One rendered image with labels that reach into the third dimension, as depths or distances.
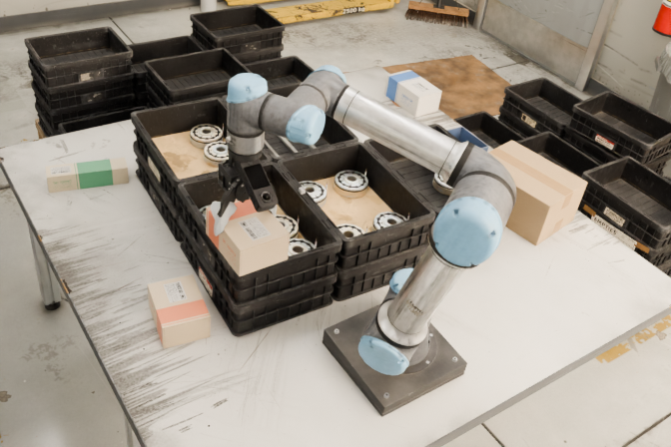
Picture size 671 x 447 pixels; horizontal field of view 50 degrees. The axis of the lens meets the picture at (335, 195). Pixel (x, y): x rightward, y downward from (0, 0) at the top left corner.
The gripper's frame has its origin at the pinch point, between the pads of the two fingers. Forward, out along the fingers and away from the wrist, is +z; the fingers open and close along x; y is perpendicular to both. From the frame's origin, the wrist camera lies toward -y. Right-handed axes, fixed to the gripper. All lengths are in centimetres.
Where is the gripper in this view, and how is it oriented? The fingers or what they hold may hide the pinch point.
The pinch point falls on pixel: (247, 227)
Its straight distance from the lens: 159.2
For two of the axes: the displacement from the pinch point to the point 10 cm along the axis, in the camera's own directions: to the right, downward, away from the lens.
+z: -1.0, 8.0, 5.9
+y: -5.5, -5.4, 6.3
